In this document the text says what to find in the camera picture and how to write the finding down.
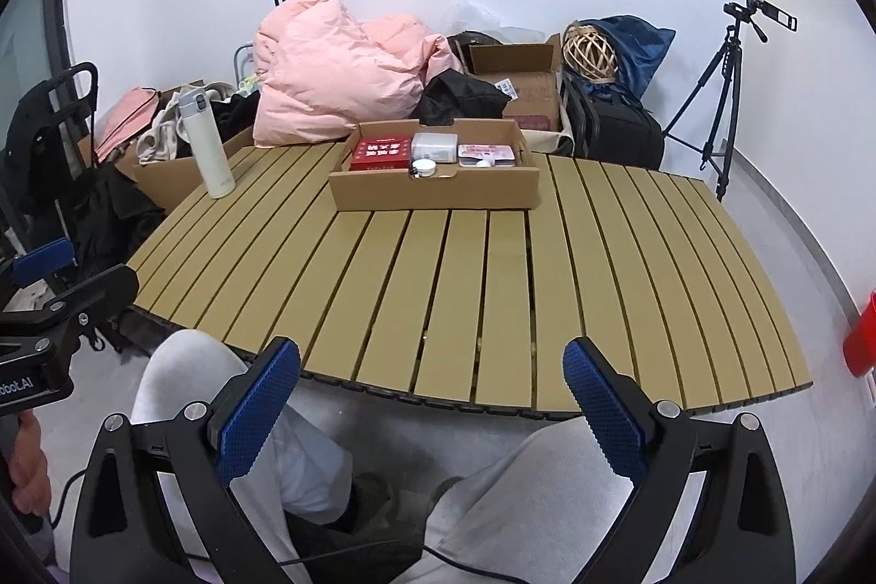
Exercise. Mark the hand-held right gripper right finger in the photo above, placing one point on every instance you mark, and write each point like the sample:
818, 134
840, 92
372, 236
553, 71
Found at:
606, 413

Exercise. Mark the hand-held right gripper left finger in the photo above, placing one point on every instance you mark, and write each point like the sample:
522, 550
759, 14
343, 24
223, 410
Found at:
256, 413

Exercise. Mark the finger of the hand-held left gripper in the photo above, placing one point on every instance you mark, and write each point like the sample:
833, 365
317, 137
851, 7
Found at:
92, 295
41, 262

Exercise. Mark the shallow cardboard tray box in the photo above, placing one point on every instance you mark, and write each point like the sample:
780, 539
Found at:
438, 190

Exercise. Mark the pink strawberry print tin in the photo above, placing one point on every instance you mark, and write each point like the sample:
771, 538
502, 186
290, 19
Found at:
487, 153

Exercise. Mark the red printed box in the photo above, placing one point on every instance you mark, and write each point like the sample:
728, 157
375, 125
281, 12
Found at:
380, 151

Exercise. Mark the white round jar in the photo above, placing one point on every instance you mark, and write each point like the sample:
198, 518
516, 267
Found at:
423, 169

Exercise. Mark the clear plastic container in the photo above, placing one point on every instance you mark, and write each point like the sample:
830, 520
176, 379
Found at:
434, 146

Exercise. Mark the person's left hand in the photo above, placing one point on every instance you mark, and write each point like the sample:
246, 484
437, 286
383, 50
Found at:
27, 468

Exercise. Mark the person's left leg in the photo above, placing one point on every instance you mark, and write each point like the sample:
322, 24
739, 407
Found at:
205, 372

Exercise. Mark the person's leg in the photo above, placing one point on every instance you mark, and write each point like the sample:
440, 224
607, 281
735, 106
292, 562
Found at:
547, 468
205, 372

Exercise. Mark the person's right leg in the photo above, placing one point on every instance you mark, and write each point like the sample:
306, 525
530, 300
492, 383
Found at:
547, 468

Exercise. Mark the dark clothing pile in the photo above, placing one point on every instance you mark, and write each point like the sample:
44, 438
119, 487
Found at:
113, 214

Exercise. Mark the black cart with jacket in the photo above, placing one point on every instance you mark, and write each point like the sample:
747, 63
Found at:
41, 146

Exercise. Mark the large cardboard box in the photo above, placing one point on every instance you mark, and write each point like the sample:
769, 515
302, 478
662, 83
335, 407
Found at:
171, 180

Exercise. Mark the person's dark shoes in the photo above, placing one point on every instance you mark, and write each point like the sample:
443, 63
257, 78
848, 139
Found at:
383, 502

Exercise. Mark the pink bag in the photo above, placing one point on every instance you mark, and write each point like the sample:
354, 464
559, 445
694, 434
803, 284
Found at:
126, 122

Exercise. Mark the white thermos bottle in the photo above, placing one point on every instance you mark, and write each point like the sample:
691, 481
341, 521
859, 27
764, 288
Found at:
209, 146

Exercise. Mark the red bucket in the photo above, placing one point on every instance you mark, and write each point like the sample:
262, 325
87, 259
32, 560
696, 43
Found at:
862, 338

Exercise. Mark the black backpack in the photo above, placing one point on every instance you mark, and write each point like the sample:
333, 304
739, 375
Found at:
616, 129

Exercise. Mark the open brown cardboard box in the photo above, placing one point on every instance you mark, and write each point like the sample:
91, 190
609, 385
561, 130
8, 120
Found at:
523, 91

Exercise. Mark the black jacket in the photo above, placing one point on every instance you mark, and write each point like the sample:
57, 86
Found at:
462, 95

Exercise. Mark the woven wicker ball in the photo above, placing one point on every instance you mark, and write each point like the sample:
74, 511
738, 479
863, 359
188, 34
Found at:
590, 54

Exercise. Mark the blue bag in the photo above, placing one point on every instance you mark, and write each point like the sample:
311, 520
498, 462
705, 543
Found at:
640, 50

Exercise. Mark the white plastic bag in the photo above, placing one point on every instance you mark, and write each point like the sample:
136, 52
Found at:
479, 19

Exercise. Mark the black tripod with camera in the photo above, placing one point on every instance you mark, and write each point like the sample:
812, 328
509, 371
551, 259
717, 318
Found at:
729, 78

